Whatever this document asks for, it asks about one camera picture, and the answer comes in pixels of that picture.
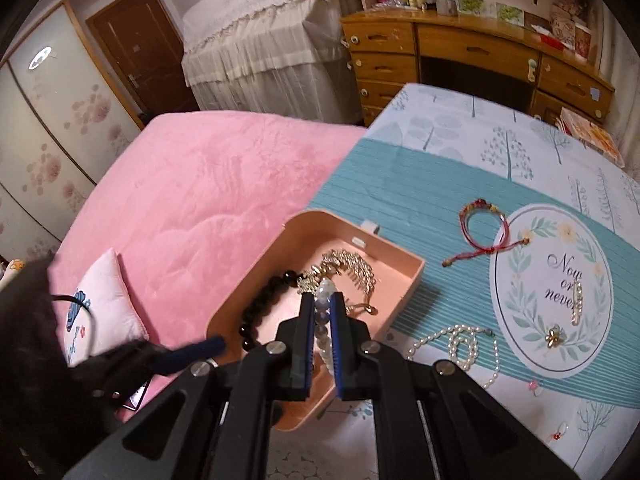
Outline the tree print teal tablecloth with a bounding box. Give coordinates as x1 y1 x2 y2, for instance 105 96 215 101
265 82 640 480

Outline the grey bead bracelet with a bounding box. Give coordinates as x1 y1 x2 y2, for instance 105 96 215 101
312 280 337 376

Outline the gold bar hair clip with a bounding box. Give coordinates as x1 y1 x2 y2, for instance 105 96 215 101
571 282 585 326

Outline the smartphone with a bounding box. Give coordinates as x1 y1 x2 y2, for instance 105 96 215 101
120 377 151 411

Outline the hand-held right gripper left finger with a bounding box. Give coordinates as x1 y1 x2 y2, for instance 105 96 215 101
62 292 317 480

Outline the black cable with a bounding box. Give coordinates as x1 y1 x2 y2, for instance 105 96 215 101
47 294 98 356

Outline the wooden desk with drawers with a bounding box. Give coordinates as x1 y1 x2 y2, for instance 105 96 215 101
340 7 616 128

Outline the red string bracelet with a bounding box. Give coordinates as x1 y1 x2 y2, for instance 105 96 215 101
442 198 532 267

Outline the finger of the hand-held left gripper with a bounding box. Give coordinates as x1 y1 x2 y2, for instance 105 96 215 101
70 336 227 401

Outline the white pink pillow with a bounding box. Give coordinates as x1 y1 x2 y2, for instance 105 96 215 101
47 249 149 368

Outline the floral sliding door wardrobe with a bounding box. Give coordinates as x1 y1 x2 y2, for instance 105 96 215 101
0 0 146 261

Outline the brown wooden door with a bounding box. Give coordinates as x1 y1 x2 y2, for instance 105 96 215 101
86 0 201 116

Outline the gold chain necklace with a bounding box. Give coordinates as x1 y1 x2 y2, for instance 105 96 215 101
297 248 381 317

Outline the white pearl necklace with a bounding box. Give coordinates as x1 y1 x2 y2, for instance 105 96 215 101
407 325 501 391

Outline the floral patterned container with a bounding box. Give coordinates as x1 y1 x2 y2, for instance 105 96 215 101
550 0 593 61

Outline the lace covered furniture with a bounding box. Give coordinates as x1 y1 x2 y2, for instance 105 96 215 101
180 0 351 123

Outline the black bead bracelet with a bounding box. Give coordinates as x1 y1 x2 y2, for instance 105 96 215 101
241 270 303 353

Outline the orange patterned book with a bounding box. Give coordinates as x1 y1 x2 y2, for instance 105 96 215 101
555 106 626 168

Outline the pink jewelry box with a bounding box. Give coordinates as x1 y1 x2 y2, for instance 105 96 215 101
206 210 426 433

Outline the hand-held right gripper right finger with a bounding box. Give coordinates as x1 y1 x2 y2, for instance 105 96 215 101
330 292 581 480

